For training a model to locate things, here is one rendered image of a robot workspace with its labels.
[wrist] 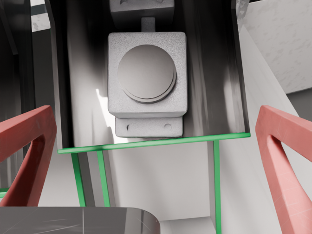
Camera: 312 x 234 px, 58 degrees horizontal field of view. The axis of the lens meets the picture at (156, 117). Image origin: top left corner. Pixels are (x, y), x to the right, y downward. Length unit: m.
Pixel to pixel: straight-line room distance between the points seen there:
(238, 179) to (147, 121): 0.40
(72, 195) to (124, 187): 0.06
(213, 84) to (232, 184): 0.36
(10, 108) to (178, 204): 0.24
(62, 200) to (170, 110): 0.25
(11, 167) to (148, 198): 0.20
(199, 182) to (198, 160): 0.03
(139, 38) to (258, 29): 0.93
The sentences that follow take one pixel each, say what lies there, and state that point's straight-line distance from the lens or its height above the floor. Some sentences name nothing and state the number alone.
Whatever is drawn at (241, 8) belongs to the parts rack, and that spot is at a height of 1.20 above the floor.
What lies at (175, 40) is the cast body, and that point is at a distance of 0.16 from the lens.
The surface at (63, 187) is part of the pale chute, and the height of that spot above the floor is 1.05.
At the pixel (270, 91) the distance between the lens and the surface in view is 0.68.
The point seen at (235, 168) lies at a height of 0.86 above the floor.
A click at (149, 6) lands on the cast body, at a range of 0.20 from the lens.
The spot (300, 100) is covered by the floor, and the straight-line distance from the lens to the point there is 1.82.
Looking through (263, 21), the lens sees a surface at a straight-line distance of 1.06.
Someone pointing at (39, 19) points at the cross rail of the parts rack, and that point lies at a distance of 0.26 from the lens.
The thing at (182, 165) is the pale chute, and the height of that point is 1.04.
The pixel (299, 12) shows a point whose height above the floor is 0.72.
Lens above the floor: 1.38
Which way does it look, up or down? 60 degrees down
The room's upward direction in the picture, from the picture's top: 4 degrees counter-clockwise
